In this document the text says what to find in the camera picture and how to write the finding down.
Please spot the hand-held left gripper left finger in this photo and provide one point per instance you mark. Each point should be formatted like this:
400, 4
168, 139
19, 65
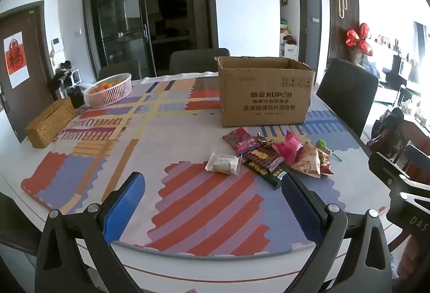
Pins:
124, 209

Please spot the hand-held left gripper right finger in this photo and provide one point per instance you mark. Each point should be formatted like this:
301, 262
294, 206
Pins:
299, 202

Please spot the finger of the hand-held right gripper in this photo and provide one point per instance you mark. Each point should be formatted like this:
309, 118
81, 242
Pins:
389, 175
420, 160

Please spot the dark green snack packet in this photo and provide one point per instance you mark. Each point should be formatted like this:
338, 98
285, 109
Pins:
273, 178

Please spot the tan chips packet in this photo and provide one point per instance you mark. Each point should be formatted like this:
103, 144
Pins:
307, 161

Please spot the red chips packet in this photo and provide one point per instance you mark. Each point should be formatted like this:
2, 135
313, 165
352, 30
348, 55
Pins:
325, 163

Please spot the pink snack packet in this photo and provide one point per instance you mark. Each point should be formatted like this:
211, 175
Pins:
287, 148

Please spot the brown cookie packet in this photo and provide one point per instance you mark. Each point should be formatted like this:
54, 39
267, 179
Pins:
263, 158

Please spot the white snack packet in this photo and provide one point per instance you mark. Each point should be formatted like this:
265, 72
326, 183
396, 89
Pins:
223, 163

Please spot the red purple snack packet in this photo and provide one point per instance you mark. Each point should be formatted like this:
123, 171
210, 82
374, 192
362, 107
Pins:
240, 140

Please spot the brown cardboard box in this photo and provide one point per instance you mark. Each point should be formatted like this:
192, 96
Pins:
262, 101

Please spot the person's right forearm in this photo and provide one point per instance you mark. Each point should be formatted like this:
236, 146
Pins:
410, 259

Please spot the dark patterned cloth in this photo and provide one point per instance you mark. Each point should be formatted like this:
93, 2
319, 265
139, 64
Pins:
386, 131

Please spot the green lollipop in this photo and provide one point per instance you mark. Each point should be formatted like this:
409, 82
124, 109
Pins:
321, 144

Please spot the gold wrapped candy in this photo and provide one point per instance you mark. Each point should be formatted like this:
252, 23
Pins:
263, 141

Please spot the black fabric chair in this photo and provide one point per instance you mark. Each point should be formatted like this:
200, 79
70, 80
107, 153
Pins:
346, 91

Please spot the white basket of oranges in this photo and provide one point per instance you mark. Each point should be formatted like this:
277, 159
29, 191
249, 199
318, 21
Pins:
111, 97

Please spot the woven wicker tissue box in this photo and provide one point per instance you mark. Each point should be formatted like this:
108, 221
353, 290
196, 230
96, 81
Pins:
50, 121

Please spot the black jar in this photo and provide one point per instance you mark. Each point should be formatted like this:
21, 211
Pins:
76, 97

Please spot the pile of oranges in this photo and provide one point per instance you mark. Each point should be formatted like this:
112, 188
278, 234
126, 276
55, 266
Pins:
100, 88

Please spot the small white shelf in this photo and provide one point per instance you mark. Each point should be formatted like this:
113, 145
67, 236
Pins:
78, 77

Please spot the red foil balloon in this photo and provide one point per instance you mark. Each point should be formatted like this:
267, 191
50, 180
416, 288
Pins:
354, 37

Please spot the small dark grey chair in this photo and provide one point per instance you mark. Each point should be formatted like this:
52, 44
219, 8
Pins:
117, 69

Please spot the white table cloth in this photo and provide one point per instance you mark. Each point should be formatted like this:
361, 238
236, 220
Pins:
174, 76

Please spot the black and white plush toy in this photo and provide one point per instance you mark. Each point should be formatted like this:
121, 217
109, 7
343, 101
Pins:
62, 72

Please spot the white hallway cabinet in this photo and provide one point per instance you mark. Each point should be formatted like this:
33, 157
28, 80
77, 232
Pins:
290, 51

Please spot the wide dark grey chair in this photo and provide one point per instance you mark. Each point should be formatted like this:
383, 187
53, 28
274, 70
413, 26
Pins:
195, 61

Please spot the grey interior door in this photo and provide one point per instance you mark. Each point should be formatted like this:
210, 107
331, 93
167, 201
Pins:
310, 27

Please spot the dark wood slat panel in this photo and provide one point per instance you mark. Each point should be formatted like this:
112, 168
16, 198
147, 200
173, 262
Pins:
354, 3

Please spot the brown entrance door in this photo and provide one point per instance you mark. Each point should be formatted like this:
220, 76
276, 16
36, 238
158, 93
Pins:
37, 44

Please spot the red paper door poster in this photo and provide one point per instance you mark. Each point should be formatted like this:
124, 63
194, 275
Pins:
15, 57

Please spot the glass sliding door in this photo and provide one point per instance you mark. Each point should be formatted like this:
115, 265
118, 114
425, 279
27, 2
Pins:
117, 10

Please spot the black television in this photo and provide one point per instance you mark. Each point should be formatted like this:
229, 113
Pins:
172, 5

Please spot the gold loop wall ornament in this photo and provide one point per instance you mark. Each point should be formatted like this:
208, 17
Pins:
343, 2

